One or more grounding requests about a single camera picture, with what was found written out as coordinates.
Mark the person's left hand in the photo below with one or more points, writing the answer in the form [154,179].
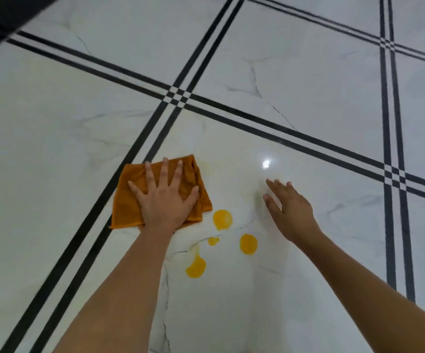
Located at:
[162,207]

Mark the person's right hand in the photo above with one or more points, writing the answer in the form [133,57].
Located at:
[295,215]

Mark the person's left little finger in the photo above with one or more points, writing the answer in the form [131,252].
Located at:
[135,188]

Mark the person's right thumb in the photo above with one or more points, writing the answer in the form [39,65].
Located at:
[272,205]

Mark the person's left thumb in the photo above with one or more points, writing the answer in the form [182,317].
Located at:
[191,196]

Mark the person's left middle finger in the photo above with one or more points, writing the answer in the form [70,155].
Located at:
[163,173]

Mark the person's right middle finger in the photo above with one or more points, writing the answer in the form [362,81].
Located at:
[283,186]

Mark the orange cleaning cloth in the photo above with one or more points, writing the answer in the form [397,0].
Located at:
[126,202]

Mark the person's left forearm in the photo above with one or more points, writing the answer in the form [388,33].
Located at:
[124,294]

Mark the person's right forearm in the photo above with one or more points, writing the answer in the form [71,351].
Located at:
[367,294]

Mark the yellow liquid spill spot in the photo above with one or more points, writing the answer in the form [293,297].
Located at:
[222,219]
[248,244]
[196,267]

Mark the small yellow liquid spot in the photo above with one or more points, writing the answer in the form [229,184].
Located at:
[213,241]

